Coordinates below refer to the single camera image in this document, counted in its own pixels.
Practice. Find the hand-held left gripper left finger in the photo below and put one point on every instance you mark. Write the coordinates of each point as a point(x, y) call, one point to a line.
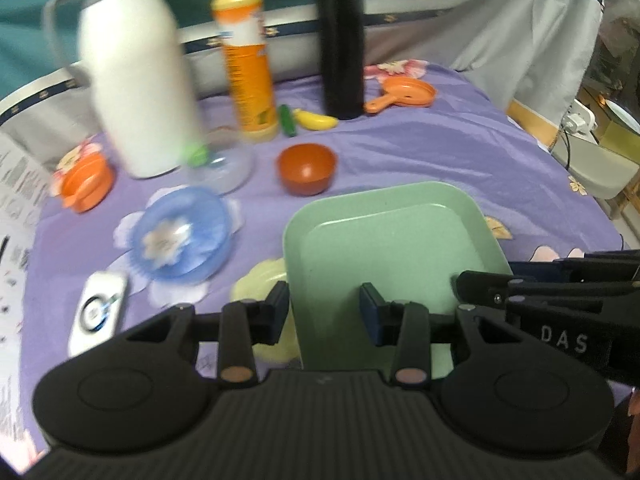
point(278, 311)

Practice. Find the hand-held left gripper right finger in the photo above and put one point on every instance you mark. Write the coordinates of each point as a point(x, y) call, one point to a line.
point(372, 316)

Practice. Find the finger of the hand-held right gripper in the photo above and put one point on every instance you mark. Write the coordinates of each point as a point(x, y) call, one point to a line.
point(532, 269)
point(490, 287)

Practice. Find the yellow flower-shaped plate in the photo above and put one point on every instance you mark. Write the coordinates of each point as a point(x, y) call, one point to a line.
point(260, 277)

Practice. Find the green square plate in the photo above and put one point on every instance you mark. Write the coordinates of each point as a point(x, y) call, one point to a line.
point(390, 240)

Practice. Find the blue translucent bowl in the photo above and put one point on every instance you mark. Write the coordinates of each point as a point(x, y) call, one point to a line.
point(185, 235)

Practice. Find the orange bowl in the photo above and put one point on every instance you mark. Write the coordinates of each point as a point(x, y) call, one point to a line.
point(306, 167)

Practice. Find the grey plastic box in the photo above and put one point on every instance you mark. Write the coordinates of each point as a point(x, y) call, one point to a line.
point(595, 170)

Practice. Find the clear plastic bowl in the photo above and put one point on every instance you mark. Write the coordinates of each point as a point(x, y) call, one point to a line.
point(230, 170)

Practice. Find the purple floral tablecloth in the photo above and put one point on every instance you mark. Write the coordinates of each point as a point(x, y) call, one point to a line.
point(425, 150)

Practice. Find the white power strip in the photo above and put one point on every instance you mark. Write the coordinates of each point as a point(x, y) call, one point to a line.
point(580, 119)

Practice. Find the gold box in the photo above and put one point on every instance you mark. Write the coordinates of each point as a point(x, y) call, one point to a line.
point(620, 135)

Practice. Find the green round toy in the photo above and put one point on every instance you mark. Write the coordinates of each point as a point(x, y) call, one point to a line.
point(196, 155)

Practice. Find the white remote device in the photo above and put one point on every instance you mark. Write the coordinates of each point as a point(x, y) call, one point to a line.
point(97, 312)

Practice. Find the green toy cucumber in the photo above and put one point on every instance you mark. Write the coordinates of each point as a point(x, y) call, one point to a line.
point(287, 121)

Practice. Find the yellow toy banana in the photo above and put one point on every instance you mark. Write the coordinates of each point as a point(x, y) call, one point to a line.
point(315, 121)

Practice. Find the orange toy pan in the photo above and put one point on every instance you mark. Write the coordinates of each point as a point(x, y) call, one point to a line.
point(407, 92)

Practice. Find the orange toy pot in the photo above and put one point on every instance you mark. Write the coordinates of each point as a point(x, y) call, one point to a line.
point(85, 182)

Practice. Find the orange yellow plastic bottle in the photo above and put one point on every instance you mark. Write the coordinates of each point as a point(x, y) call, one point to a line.
point(247, 75)

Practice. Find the white thermos jug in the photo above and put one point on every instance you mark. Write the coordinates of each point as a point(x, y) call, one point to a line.
point(140, 85)

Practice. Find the black cylindrical bottle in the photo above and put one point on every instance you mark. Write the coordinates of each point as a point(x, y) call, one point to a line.
point(341, 45)

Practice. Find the printed paper sheet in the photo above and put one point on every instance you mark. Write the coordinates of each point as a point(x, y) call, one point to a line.
point(17, 220)

